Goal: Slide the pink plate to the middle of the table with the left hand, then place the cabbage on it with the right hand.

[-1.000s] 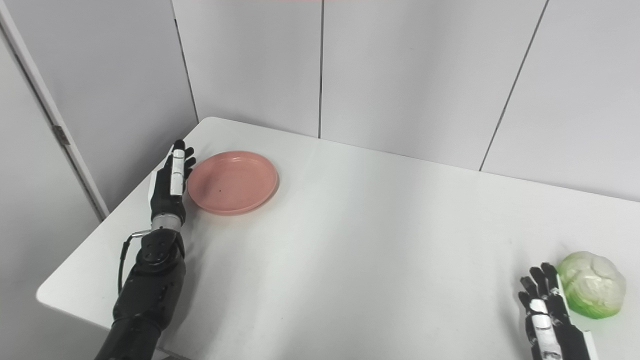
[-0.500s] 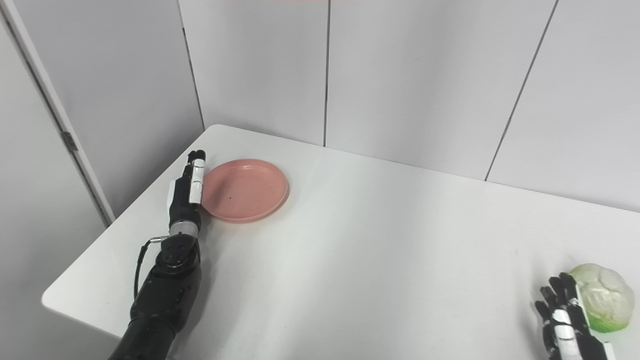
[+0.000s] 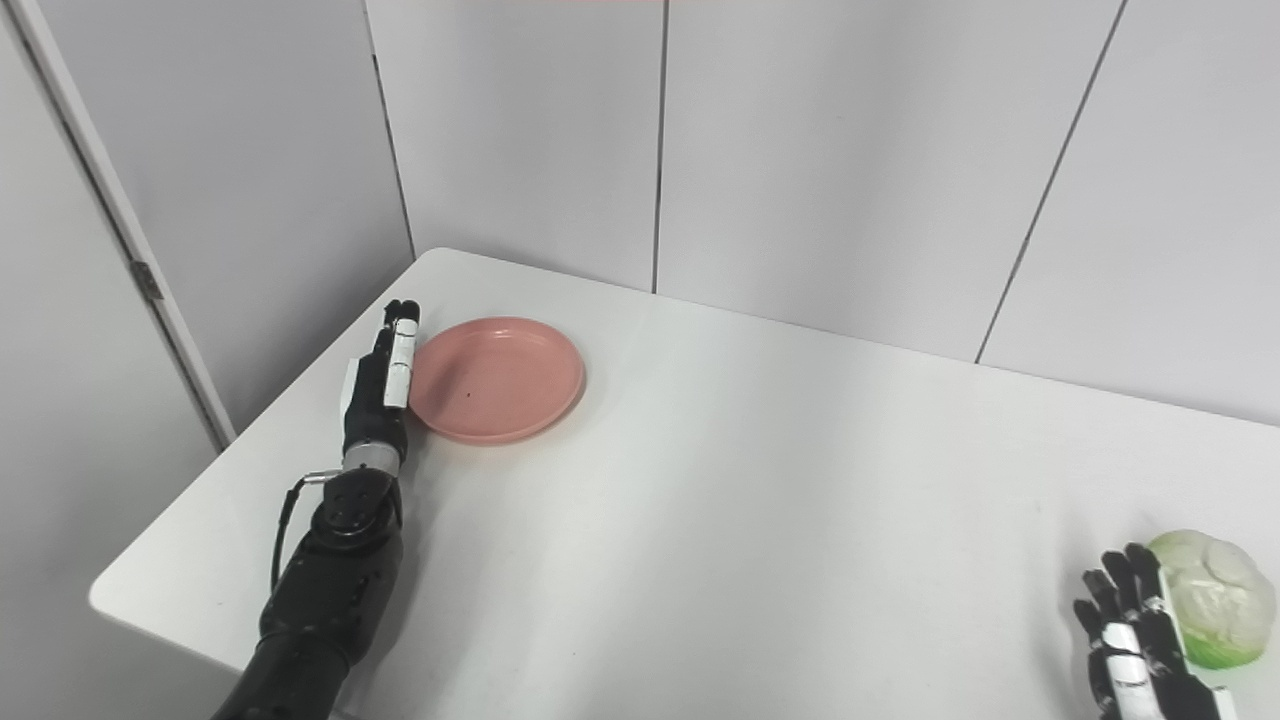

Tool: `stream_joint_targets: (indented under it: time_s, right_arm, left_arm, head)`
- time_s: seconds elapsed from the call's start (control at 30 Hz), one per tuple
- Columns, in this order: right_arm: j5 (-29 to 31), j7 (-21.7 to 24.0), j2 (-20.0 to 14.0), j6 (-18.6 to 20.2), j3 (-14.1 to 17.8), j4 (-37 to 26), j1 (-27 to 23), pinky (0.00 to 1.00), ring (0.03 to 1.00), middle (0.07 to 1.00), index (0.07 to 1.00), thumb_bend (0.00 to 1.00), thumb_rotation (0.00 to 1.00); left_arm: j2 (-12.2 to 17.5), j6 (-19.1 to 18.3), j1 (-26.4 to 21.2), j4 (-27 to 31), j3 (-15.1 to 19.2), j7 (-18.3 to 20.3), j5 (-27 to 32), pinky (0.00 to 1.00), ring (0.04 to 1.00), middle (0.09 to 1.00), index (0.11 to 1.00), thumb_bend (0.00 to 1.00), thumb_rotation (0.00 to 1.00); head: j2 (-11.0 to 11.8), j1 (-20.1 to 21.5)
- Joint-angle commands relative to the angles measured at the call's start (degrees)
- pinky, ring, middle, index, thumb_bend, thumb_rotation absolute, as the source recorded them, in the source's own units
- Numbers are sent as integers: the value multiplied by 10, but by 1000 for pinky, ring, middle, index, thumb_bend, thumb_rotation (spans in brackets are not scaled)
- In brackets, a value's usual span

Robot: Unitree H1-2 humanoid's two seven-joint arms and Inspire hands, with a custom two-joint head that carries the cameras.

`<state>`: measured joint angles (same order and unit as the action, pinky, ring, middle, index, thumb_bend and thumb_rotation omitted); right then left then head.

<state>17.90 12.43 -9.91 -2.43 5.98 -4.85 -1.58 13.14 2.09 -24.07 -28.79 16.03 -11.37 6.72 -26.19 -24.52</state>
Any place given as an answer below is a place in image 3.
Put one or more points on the green white cabbage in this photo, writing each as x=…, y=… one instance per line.
x=1220, y=600

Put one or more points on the pink plate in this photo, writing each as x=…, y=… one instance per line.
x=495, y=380

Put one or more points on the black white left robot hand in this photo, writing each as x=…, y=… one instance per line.
x=368, y=405

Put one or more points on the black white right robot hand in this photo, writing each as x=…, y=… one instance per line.
x=1150, y=675

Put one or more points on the metal door hinge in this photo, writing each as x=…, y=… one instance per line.
x=147, y=280

